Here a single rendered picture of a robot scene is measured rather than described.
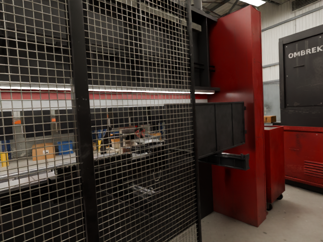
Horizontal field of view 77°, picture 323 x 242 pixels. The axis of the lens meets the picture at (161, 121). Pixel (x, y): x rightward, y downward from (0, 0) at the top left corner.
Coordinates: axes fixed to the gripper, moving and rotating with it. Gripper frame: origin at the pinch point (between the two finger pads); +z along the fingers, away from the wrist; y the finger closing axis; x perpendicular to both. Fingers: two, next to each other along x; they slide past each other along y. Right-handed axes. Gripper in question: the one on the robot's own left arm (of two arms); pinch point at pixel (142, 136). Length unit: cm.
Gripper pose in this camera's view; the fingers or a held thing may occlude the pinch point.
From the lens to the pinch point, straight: 212.6
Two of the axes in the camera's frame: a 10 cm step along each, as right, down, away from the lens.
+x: -5.5, 4.9, 6.8
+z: 3.8, 8.7, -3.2
